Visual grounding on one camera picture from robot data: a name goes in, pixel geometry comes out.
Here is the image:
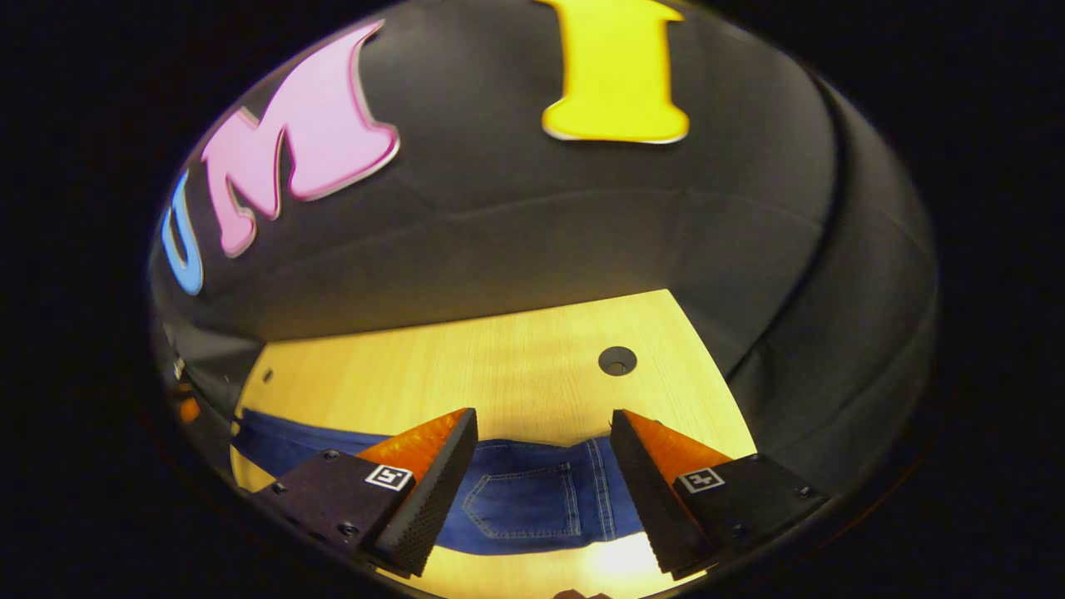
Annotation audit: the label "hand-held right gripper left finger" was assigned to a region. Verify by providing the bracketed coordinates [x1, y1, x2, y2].
[248, 407, 480, 578]

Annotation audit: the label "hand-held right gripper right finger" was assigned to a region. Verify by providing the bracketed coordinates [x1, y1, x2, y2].
[609, 408, 831, 582]

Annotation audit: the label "blue denim jeans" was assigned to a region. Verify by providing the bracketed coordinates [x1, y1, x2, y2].
[230, 408, 646, 557]

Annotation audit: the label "black backdrop cloth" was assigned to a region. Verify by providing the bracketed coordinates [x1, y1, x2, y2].
[148, 0, 941, 500]

